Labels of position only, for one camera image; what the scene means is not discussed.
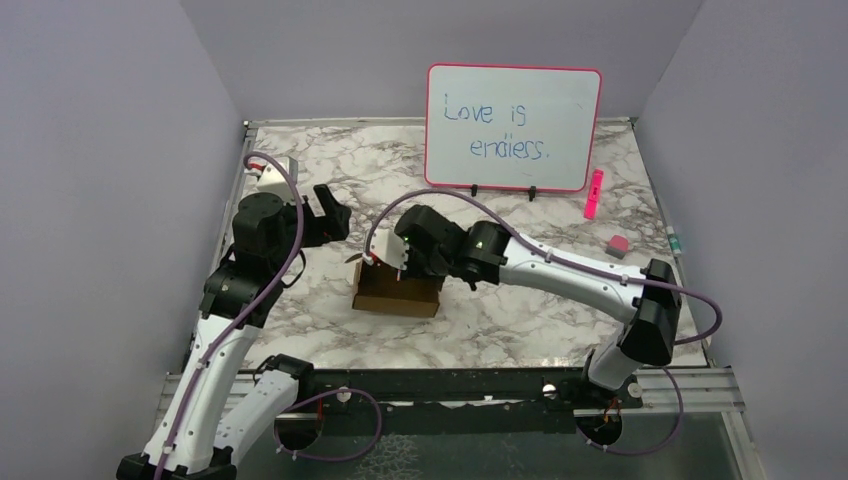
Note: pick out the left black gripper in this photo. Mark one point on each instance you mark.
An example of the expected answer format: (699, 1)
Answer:
(331, 226)

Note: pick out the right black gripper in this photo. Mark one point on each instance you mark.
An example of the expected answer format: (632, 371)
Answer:
(410, 263)

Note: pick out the brown cardboard box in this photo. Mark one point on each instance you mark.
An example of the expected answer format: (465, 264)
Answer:
(380, 288)

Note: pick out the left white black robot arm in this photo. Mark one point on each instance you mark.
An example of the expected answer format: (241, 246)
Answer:
(198, 438)

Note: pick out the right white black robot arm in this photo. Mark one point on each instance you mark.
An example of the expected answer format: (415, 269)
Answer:
(643, 300)

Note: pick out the pink framed whiteboard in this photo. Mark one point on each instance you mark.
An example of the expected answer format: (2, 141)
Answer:
(510, 127)

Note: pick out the pink highlighter marker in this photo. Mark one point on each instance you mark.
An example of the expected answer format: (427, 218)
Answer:
(594, 194)

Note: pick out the pink grey eraser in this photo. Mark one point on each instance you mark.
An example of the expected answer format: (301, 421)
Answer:
(617, 246)

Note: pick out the green white marker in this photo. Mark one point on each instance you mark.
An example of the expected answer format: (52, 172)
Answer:
(674, 242)

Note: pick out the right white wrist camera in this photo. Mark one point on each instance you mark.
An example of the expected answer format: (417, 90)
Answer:
(387, 248)

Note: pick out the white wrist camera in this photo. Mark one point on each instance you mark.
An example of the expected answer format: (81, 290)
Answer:
(387, 248)
(270, 180)

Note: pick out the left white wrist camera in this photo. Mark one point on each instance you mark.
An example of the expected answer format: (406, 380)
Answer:
(270, 180)

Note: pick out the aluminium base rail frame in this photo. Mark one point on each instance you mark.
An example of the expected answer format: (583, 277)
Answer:
(551, 400)

